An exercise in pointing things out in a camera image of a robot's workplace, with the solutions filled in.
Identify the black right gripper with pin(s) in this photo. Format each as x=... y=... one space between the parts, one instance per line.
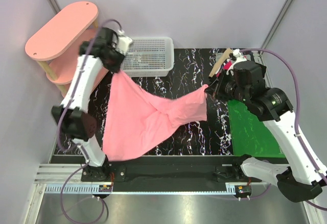
x=212 y=89

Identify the green cutting mat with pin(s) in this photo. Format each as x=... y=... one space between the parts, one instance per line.
x=249 y=135

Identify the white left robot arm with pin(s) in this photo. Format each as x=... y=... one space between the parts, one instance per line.
x=72 y=116

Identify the magenta folded t-shirt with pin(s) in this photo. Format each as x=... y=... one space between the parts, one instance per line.
x=225 y=66

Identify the grey cloth piece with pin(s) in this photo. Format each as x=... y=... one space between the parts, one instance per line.
x=219 y=55

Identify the pink three-tier wooden shelf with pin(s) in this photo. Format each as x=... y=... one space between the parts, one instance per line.
x=55 y=46

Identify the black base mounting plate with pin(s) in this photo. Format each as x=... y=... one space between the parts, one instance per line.
x=168 y=174

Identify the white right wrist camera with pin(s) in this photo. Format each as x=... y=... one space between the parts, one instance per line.
x=239 y=57

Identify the light pink t-shirt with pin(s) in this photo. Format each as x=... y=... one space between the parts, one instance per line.
x=137 y=121

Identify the white plastic mesh basket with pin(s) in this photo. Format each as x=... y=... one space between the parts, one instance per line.
x=149 y=57

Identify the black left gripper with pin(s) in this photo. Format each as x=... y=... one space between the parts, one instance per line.
x=115 y=68

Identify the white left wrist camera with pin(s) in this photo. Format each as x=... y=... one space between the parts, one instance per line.
x=123 y=43

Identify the white slotted cable duct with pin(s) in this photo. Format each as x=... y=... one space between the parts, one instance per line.
x=78 y=189

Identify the beige folded cloth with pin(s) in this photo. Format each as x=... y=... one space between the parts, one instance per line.
x=219 y=62

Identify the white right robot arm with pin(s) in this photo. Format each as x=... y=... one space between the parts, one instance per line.
x=299 y=181

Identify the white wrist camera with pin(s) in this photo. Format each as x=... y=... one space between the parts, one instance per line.
x=123 y=43
x=239 y=57

